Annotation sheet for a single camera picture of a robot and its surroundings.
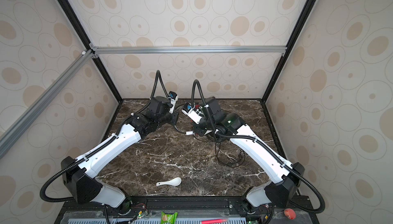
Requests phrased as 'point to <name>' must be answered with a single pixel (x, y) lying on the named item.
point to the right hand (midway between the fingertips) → (194, 120)
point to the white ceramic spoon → (174, 182)
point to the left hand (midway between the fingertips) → (181, 109)
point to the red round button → (290, 213)
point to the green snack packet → (169, 218)
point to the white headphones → (187, 133)
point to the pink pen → (215, 221)
